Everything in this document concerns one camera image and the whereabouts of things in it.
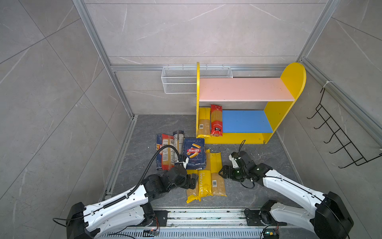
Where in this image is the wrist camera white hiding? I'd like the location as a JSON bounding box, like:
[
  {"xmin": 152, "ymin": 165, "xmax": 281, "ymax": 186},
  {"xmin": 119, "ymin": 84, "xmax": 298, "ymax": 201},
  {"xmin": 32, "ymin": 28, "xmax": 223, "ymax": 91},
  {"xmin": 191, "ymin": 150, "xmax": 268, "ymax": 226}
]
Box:
[
  {"xmin": 229, "ymin": 155, "xmax": 239, "ymax": 168},
  {"xmin": 175, "ymin": 157, "xmax": 189, "ymax": 169}
]

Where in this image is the dark label spaghetti pack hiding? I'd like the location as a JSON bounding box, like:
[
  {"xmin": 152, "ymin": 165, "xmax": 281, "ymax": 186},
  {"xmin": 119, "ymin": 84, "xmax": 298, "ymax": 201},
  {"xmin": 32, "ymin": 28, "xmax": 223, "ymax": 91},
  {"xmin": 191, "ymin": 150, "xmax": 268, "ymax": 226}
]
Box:
[{"xmin": 173, "ymin": 130, "xmax": 185, "ymax": 154}]

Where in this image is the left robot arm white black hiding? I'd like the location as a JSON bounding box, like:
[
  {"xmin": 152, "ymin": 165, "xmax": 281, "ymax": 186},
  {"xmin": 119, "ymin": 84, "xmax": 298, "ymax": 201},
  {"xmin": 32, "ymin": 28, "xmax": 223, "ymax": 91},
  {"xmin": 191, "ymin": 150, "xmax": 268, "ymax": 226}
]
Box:
[{"xmin": 65, "ymin": 165, "xmax": 198, "ymax": 239}]

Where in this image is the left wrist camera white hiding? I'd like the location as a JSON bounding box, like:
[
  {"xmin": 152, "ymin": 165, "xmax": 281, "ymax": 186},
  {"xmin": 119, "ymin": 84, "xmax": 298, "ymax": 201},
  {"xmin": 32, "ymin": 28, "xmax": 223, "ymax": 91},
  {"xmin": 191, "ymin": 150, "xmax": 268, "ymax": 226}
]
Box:
[{"xmin": 175, "ymin": 157, "xmax": 189, "ymax": 169}]

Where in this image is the yellow spaghetti pack barcode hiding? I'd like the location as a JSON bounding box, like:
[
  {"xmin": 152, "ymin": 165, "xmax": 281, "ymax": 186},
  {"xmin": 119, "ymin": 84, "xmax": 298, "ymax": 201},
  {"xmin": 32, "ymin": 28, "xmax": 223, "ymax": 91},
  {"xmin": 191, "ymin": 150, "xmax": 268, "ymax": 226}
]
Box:
[{"xmin": 210, "ymin": 153, "xmax": 227, "ymax": 197}]

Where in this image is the yellow spaghetti pack top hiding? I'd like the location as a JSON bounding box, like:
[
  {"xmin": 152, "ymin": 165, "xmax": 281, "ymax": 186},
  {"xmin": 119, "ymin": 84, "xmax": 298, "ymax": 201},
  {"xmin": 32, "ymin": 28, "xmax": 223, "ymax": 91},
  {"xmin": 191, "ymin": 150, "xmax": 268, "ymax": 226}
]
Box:
[{"xmin": 197, "ymin": 108, "xmax": 211, "ymax": 138}]

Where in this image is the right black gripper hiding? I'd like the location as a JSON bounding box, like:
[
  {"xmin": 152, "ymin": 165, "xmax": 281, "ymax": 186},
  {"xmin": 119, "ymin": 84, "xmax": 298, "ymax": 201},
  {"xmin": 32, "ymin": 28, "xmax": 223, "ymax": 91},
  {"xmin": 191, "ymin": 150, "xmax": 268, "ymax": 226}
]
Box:
[{"xmin": 217, "ymin": 165, "xmax": 248, "ymax": 181}]

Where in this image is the white wire mesh basket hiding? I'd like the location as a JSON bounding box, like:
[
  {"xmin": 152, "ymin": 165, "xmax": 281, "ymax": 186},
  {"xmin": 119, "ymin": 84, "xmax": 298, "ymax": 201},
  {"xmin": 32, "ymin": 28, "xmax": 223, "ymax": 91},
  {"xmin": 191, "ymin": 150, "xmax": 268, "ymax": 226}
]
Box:
[{"xmin": 161, "ymin": 66, "xmax": 233, "ymax": 94}]

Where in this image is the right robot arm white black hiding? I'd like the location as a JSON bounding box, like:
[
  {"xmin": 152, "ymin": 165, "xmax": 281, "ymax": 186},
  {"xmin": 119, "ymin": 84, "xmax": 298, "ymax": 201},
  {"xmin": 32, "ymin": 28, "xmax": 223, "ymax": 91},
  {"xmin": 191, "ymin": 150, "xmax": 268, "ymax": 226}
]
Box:
[{"xmin": 219, "ymin": 151, "xmax": 354, "ymax": 239}]

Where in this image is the red blue spaghetti pack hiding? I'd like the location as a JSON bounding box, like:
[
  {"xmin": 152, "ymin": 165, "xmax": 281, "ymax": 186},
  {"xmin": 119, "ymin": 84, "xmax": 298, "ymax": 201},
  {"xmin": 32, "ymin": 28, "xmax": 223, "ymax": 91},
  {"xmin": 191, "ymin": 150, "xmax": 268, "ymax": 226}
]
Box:
[{"xmin": 156, "ymin": 134, "xmax": 175, "ymax": 170}]

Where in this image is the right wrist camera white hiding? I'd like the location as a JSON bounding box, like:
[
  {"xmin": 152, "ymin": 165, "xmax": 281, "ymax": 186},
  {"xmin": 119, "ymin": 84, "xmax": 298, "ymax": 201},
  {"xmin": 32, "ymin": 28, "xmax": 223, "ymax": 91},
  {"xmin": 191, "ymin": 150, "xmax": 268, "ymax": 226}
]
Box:
[{"xmin": 229, "ymin": 155, "xmax": 239, "ymax": 168}]

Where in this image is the black wire hook rack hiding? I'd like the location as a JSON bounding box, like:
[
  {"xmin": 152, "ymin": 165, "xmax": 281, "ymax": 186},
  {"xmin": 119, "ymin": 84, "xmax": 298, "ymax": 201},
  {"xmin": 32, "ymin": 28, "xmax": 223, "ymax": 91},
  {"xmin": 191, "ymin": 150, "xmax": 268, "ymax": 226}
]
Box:
[{"xmin": 307, "ymin": 88, "xmax": 382, "ymax": 169}]

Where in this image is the yellow spaghetti pack white lettering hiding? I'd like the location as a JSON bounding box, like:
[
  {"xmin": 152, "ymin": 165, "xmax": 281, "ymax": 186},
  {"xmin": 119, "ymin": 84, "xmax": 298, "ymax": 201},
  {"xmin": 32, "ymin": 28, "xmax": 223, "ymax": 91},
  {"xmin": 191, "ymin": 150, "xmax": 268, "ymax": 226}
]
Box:
[{"xmin": 197, "ymin": 149, "xmax": 214, "ymax": 198}]

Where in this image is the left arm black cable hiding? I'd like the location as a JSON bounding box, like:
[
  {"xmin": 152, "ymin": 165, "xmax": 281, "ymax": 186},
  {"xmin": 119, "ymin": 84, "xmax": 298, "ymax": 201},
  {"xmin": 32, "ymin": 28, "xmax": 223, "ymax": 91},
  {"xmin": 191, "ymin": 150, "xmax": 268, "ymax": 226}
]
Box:
[{"xmin": 53, "ymin": 144, "xmax": 182, "ymax": 225}]

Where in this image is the blue Barilla pasta bag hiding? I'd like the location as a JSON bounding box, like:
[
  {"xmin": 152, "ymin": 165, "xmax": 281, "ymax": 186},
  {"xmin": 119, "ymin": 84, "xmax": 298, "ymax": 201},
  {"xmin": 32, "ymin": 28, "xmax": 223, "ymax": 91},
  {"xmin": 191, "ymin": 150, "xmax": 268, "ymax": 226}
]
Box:
[{"xmin": 183, "ymin": 138, "xmax": 207, "ymax": 170}]

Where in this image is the yellow pink blue shelf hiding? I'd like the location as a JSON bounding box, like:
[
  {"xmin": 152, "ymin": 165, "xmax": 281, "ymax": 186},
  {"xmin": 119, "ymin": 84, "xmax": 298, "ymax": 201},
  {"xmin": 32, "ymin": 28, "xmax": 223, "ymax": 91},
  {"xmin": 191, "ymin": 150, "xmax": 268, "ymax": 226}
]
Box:
[{"xmin": 196, "ymin": 63, "xmax": 306, "ymax": 144}]

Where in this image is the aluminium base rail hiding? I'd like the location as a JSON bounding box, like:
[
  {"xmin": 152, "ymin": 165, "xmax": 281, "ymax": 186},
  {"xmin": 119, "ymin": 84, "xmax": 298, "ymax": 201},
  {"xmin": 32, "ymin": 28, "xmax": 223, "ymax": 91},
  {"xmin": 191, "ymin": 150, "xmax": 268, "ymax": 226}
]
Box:
[{"xmin": 101, "ymin": 208, "xmax": 317, "ymax": 239}]

